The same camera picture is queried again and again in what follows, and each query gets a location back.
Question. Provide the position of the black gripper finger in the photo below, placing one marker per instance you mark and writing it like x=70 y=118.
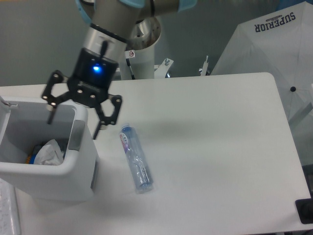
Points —
x=55 y=78
x=116 y=101

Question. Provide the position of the white trash can lid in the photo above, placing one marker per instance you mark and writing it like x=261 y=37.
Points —
x=6 y=112

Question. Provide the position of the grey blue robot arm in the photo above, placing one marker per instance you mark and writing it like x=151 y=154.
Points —
x=110 y=29

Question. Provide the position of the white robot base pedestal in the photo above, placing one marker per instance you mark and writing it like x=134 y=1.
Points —
x=139 y=58

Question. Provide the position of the white metal mounting bracket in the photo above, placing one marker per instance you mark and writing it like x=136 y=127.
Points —
x=162 y=70

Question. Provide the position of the white tissue paper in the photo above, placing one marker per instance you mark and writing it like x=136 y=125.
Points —
x=50 y=154

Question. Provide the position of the white Superior umbrella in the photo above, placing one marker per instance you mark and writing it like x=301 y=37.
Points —
x=280 y=43

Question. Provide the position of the colourful snack wrapper trash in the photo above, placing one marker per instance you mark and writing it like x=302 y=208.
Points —
x=31 y=157

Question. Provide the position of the black device at table edge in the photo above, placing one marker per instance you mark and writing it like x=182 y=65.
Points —
x=305 y=210

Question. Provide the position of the clear plastic water bottle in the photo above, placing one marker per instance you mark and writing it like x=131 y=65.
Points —
x=137 y=163

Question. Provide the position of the metal table clamp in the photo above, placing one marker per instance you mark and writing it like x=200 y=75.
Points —
x=204 y=70

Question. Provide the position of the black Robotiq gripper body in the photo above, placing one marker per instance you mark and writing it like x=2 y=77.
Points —
x=91 y=79

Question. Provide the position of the white plastic trash can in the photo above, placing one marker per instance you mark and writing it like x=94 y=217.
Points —
x=73 y=180

